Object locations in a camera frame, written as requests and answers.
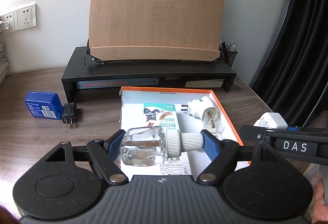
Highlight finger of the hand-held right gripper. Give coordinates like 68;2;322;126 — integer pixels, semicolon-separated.
287;126;328;135
239;124;268;143

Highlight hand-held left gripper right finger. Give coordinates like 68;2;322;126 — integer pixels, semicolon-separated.
196;130;290;186

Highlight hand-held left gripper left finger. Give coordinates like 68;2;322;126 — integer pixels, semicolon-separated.
43;129;128;187

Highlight white power adapter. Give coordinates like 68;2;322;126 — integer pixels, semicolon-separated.
252;112;289;130

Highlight clear glass refill bottle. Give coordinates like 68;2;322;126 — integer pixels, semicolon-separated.
119;128;204;166

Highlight orange and white cardboard box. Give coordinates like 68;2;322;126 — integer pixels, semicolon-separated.
119;86;252;176

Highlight white barcode paper box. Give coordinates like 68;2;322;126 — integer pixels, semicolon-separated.
158;156;193;176

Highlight person's right hand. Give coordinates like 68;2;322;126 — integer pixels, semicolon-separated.
312;180;328;224

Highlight floral patterned cloth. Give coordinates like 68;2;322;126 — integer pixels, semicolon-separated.
302;162;321;181

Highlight white plug-in mosquito repellent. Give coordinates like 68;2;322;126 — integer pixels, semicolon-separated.
181;97;221;135

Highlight teal bandage box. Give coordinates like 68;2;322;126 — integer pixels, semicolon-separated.
142;102;181;135

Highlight black charger plug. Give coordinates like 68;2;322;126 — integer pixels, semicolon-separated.
61;102;78;127

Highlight beige envelope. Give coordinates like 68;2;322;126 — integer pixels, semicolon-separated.
184;79;224;88

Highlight black mesh pen holder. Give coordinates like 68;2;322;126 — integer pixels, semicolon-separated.
219;46;239;69

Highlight blue plastic box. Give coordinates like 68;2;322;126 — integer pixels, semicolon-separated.
25;91;63;120

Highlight black desk riser shelf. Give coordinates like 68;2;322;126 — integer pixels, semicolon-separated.
61;46;238;103

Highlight black curtain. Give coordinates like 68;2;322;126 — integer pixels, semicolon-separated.
251;0;328;138

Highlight wooden book stand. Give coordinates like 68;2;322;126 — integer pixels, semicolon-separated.
87;0;226;64

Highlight white wall socket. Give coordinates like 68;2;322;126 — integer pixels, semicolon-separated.
17;3;38;31
0;10;19;34

